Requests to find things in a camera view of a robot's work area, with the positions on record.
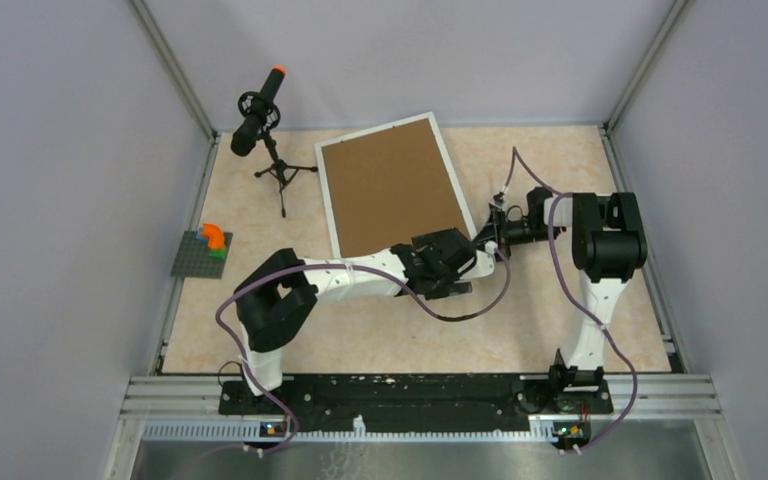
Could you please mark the orange curved toy block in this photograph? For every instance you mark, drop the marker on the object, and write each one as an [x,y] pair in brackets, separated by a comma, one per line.
[214,235]

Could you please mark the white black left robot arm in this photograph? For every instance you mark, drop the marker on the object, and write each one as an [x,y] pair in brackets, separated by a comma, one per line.
[275,301]

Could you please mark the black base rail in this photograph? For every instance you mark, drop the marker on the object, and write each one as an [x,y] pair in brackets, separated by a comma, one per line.
[413,403]

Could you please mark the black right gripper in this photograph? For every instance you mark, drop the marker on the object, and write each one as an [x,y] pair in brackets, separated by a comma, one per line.
[500,231]

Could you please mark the aluminium front rail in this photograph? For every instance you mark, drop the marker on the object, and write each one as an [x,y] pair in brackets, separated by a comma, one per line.
[664,426]

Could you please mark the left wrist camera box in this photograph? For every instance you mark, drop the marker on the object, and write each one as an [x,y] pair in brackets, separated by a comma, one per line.
[485,261]

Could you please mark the white picture frame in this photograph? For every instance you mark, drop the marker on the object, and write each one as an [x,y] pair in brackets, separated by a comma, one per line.
[328,192]

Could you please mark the black microphone tripod stand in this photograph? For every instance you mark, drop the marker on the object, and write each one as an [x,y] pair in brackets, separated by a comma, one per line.
[280,170]

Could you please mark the brown frame backing board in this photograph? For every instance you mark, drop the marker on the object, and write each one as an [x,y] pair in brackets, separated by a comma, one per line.
[390,185]

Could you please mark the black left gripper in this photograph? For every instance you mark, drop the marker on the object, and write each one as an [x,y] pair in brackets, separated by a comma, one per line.
[450,285]

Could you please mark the black microphone orange tip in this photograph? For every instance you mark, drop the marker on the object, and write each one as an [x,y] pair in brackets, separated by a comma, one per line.
[256,108]

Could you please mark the green toy block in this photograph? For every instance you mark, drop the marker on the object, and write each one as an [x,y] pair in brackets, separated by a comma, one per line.
[219,253]

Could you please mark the grey lego baseplate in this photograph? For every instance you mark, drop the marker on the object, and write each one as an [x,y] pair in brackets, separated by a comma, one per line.
[192,261]

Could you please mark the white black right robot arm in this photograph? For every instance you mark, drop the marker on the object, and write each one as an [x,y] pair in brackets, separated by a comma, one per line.
[608,245]

